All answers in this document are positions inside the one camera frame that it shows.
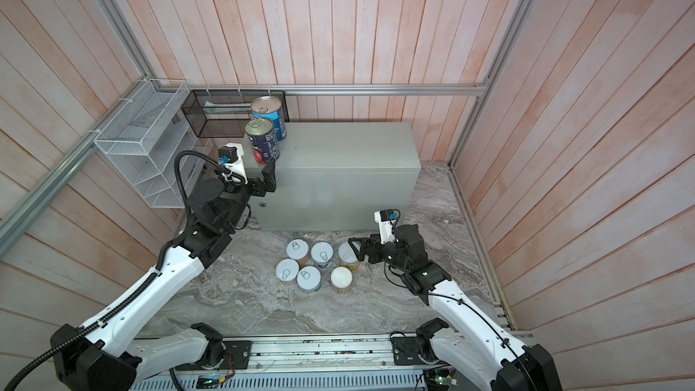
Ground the pull-tab can rear left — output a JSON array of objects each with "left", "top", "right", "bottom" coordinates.
[{"left": 286, "top": 239, "right": 311, "bottom": 267}]

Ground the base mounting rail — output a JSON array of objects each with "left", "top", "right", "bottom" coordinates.
[{"left": 133, "top": 331, "right": 474, "bottom": 390}]

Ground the pull-tab can rear middle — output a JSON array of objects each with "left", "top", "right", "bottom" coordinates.
[{"left": 311, "top": 242, "right": 334, "bottom": 268}]

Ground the pull-tab can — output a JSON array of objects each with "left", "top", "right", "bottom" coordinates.
[
  {"left": 311, "top": 242, "right": 334, "bottom": 268},
  {"left": 296, "top": 266, "right": 321, "bottom": 293},
  {"left": 275, "top": 258, "right": 300, "bottom": 286},
  {"left": 286, "top": 239, "right": 311, "bottom": 267}
]

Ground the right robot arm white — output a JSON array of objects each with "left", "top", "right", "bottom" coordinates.
[{"left": 349, "top": 223, "right": 562, "bottom": 390}]

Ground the orange can white lid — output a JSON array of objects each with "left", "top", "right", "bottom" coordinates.
[
  {"left": 338, "top": 242, "right": 360, "bottom": 272},
  {"left": 330, "top": 266, "right": 354, "bottom": 294}
]

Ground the orange can white lid front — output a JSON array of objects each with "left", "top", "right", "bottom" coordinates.
[{"left": 330, "top": 266, "right": 354, "bottom": 294}]

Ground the dark tomato can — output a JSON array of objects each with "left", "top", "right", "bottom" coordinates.
[{"left": 244, "top": 118, "right": 280, "bottom": 165}]

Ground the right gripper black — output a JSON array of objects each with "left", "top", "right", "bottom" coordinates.
[{"left": 350, "top": 231, "right": 410, "bottom": 273}]

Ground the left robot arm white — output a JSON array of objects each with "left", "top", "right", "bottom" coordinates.
[{"left": 47, "top": 157, "right": 276, "bottom": 390}]

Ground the blue soup can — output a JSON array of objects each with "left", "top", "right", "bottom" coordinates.
[{"left": 251, "top": 96, "right": 287, "bottom": 142}]

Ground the grey metal cabinet box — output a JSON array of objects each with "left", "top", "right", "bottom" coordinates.
[{"left": 250, "top": 122, "right": 421, "bottom": 232}]

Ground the aluminium frame rail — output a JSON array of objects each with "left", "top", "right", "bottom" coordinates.
[{"left": 0, "top": 0, "right": 555, "bottom": 262}]

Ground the white wire mesh shelf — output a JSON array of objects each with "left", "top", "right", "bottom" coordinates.
[{"left": 94, "top": 79, "right": 213, "bottom": 209}]

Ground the pull-tab can front left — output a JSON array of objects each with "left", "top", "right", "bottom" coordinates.
[{"left": 275, "top": 258, "right": 300, "bottom": 286}]

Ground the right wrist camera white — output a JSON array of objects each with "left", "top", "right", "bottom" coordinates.
[{"left": 375, "top": 209, "right": 400, "bottom": 244}]

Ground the black mesh basket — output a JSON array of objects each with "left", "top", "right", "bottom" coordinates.
[{"left": 181, "top": 89, "right": 288, "bottom": 139}]

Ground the pull-tab can front middle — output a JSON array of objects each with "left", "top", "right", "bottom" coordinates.
[{"left": 296, "top": 266, "right": 321, "bottom": 293}]

